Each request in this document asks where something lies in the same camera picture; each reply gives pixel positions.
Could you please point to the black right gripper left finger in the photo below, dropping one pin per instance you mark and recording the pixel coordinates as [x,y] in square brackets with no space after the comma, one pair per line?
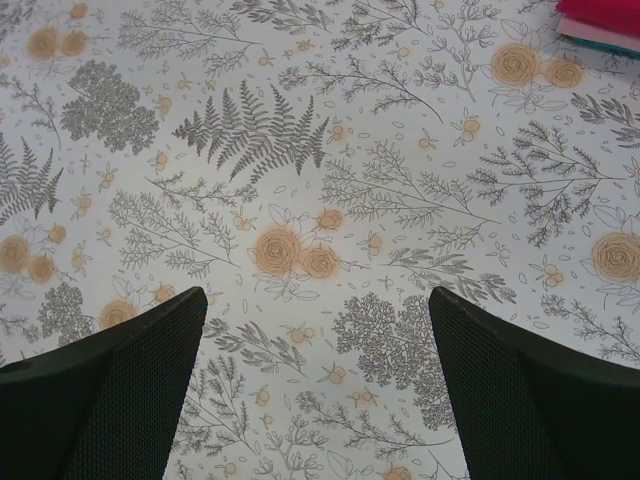
[106,406]

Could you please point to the red folded t shirt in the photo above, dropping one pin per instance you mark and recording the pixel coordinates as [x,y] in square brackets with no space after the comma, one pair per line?
[621,16]

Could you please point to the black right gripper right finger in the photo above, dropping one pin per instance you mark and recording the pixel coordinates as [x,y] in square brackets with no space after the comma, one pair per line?
[529,408]

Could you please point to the teal folded t shirt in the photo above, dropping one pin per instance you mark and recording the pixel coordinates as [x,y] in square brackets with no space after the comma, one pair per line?
[605,47]

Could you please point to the floral patterned table mat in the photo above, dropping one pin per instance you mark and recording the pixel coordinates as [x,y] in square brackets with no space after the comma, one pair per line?
[317,168]

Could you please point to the pink folded t shirt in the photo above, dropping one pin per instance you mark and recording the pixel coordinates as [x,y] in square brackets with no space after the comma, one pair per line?
[576,28]

